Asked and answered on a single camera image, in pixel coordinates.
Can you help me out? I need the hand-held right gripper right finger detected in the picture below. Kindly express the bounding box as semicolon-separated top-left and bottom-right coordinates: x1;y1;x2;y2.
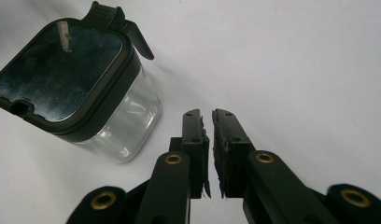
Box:
211;108;257;200

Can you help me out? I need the clear glass jar black lid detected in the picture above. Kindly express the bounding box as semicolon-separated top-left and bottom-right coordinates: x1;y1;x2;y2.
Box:
0;1;163;164

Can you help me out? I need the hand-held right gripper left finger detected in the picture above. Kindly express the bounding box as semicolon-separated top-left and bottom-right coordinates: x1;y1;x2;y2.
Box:
168;108;212;200

